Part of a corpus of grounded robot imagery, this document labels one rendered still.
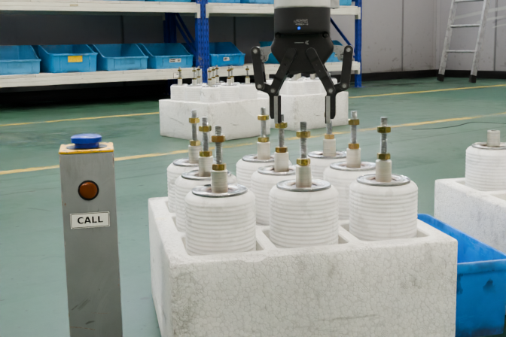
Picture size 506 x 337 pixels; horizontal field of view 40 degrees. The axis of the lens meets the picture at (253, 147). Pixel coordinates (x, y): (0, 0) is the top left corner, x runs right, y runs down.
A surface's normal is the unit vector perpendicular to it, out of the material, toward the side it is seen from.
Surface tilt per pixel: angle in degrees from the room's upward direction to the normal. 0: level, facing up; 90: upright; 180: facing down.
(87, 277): 90
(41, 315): 0
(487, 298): 92
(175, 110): 90
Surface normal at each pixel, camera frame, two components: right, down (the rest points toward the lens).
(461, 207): -0.98, 0.05
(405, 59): 0.58, 0.11
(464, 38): -0.82, 0.10
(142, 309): -0.02, -0.99
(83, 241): 0.22, 0.14
